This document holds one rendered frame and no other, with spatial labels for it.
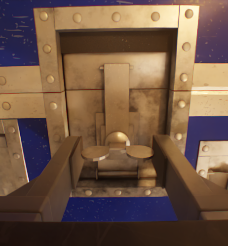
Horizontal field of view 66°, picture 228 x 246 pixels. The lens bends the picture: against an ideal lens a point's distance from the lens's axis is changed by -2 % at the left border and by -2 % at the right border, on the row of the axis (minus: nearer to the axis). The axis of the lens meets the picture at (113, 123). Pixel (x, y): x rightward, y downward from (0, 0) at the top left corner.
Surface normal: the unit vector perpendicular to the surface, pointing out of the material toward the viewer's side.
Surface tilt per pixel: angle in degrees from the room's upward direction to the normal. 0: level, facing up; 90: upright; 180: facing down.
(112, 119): 90
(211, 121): 90
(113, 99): 90
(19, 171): 90
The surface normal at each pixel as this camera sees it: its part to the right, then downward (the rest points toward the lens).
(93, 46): 0.00, 0.29
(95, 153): -0.01, -0.96
